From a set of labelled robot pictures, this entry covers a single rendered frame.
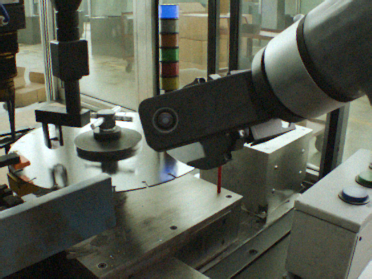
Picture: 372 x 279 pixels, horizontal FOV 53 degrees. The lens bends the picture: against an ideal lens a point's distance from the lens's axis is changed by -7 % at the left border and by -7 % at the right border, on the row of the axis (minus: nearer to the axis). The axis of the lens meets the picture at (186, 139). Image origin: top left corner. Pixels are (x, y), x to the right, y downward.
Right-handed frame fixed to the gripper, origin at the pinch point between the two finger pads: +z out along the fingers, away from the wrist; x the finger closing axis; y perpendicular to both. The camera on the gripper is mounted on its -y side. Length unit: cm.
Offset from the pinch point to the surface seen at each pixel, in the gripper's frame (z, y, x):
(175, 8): 20.5, 24.0, 31.8
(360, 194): -4.8, 26.4, -14.7
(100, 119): 13.9, -1.7, 8.6
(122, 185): 6.4, -4.3, -2.5
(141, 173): 7.8, -0.6, -1.4
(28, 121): 98, 5, 36
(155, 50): 54, 37, 38
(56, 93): 118, 23, 53
